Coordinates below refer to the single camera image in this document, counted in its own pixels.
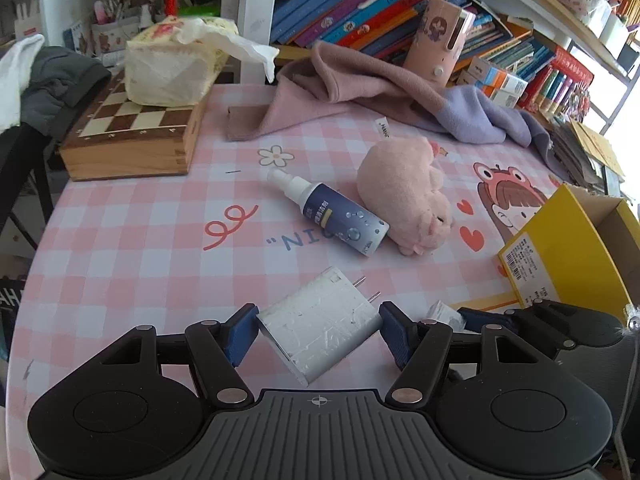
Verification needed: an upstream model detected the wooden chess box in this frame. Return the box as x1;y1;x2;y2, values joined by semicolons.
59;67;212;182

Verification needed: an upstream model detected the red thick book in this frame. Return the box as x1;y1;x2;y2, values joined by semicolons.
517;45;596;122

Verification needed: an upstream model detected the orange white small box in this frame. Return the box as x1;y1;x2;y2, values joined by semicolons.
469;55;530;92
457;71;521;111

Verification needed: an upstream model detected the black chair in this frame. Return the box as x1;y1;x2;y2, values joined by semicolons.
0;120;57;263

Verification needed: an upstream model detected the stack of loose papers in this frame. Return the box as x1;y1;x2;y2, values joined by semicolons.
549;120;627;197

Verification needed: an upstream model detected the white garment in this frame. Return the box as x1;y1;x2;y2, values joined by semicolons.
0;34;47;134

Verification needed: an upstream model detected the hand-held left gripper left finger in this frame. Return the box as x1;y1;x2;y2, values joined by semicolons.
99;303;261;408

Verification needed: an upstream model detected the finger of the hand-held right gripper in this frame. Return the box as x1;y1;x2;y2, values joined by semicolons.
457;298;624;357

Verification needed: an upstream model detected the white pen cup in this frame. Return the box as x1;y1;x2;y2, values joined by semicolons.
582;0;617;41

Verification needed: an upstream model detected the pink cartoon pencil sharpener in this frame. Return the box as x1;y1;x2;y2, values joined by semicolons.
402;0;477;92

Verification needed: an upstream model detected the white power adapter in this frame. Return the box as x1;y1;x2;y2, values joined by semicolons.
256;266;384;387

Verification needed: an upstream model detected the white pen holder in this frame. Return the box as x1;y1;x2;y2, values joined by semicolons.
90;0;157;57

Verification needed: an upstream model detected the navy spray bottle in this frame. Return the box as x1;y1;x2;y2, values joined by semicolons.
267;169;390;259

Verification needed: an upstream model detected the pink and purple cloth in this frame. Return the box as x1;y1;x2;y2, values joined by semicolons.
223;41;557;167

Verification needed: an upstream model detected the yellow cardboard box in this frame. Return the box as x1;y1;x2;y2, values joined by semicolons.
497;183;640;322

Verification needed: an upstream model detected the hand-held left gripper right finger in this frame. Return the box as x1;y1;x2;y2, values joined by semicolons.
377;301;550;407

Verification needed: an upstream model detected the cream tissue pack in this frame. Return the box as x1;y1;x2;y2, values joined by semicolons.
124;16;281;108

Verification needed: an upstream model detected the grey garment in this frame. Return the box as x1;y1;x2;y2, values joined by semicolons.
20;46;113;139

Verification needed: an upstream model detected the small white packet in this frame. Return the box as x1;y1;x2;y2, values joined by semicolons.
425;300;467;332

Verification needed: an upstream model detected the pink checked tablecloth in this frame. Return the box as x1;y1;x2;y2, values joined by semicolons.
4;82;628;463

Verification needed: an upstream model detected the pink pig plush toy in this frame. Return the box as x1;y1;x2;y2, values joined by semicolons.
356;136;454;257

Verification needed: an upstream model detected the brown paper envelope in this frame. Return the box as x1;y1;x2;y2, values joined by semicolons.
570;120;627;179

